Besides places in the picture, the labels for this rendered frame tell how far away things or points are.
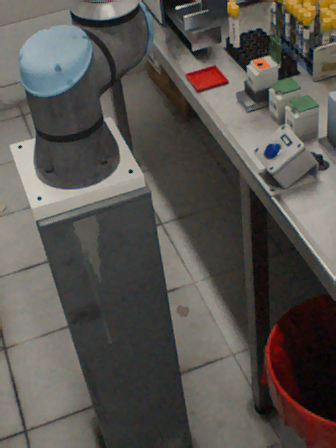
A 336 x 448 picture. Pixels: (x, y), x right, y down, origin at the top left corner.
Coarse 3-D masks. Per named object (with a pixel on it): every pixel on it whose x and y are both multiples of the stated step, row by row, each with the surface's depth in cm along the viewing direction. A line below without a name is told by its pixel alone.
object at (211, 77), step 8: (192, 72) 151; (200, 72) 152; (208, 72) 152; (216, 72) 151; (192, 80) 149; (200, 80) 150; (208, 80) 150; (216, 80) 149; (224, 80) 148; (200, 88) 147; (208, 88) 147
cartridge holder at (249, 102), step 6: (246, 84) 141; (246, 90) 142; (252, 90) 139; (264, 90) 139; (240, 96) 142; (246, 96) 142; (252, 96) 140; (258, 96) 139; (264, 96) 140; (240, 102) 142; (246, 102) 140; (252, 102) 140; (258, 102) 140; (264, 102) 140; (246, 108) 140; (252, 108) 140
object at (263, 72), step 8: (256, 64) 138; (264, 64) 137; (272, 64) 137; (248, 72) 139; (256, 72) 137; (264, 72) 137; (272, 72) 137; (248, 80) 141; (256, 80) 137; (264, 80) 138; (272, 80) 138; (256, 88) 138; (264, 88) 139
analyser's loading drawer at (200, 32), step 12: (180, 0) 169; (168, 12) 165; (180, 12) 160; (192, 12) 161; (204, 12) 157; (180, 24) 160; (192, 24) 158; (204, 24) 159; (192, 36) 153; (204, 36) 154; (216, 36) 155; (192, 48) 155
